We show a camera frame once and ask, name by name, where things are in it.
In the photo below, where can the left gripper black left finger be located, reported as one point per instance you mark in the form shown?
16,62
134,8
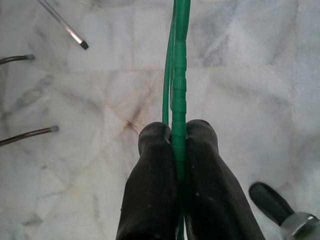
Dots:
150,187

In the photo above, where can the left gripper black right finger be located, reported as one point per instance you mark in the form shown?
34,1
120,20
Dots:
212,195

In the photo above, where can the green plastic hanger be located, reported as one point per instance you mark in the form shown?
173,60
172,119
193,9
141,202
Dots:
180,100

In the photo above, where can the marble folding table red edge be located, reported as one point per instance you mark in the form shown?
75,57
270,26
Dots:
25,136

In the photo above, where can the silver metal clothes rack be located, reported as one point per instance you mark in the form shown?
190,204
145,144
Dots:
67,27

